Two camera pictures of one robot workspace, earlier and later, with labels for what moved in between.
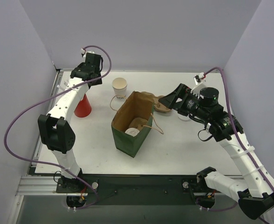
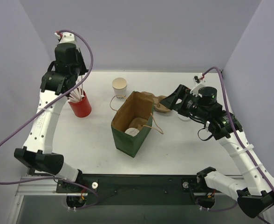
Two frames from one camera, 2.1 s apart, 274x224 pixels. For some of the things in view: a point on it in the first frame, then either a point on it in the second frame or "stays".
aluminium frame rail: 37,185 stays
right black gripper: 183,98 stays
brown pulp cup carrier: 138,122 stays
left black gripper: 95,80 → 52,82
